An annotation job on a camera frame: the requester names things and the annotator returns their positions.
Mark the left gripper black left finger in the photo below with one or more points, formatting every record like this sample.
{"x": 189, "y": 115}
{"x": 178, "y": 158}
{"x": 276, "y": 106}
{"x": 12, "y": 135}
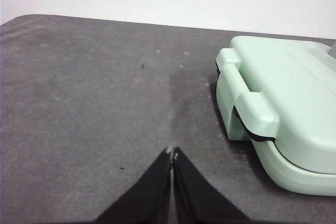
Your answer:
{"x": 147, "y": 197}

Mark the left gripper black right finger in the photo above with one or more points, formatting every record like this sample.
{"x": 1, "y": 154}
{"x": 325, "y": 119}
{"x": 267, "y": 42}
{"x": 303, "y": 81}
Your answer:
{"x": 199, "y": 197}

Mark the green breakfast maker base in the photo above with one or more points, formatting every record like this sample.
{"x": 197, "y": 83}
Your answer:
{"x": 296, "y": 176}

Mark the green griddle cover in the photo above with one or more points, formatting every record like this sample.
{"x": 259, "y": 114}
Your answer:
{"x": 294, "y": 90}

